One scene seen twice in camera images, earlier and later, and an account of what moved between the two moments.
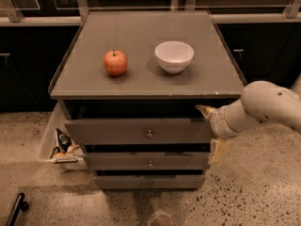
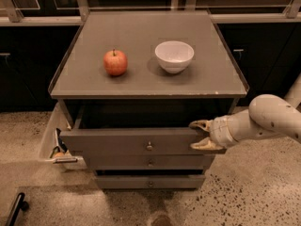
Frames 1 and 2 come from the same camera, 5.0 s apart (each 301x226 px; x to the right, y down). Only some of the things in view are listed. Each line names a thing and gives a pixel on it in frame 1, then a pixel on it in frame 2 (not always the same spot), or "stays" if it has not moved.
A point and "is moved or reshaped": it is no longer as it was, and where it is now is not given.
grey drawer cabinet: x=129 y=84 stays
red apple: x=115 y=62 stays
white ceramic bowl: x=174 y=56 stays
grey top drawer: x=137 y=131 is moved or reshaped
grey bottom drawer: x=149 y=182 stays
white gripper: x=218 y=122 → x=220 y=132
